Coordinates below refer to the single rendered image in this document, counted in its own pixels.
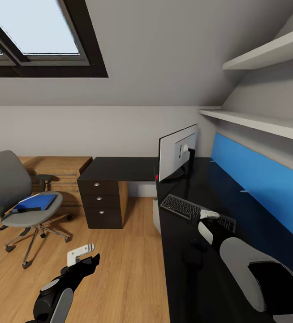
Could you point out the keyboard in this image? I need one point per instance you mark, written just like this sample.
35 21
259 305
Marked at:
190 210

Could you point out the monitor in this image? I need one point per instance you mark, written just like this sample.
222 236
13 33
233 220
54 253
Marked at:
174 150

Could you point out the swivel chair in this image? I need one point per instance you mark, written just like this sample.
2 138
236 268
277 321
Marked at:
15 186

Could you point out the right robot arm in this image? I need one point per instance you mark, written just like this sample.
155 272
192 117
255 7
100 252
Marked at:
265 282

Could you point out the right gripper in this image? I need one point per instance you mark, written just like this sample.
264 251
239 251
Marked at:
193 222

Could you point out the folder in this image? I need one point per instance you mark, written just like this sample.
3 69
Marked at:
33 203

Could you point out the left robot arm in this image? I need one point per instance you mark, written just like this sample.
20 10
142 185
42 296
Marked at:
55 299

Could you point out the mouse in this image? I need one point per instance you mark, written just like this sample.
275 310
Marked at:
200 243

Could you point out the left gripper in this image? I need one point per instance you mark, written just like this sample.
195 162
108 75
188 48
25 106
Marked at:
83 268

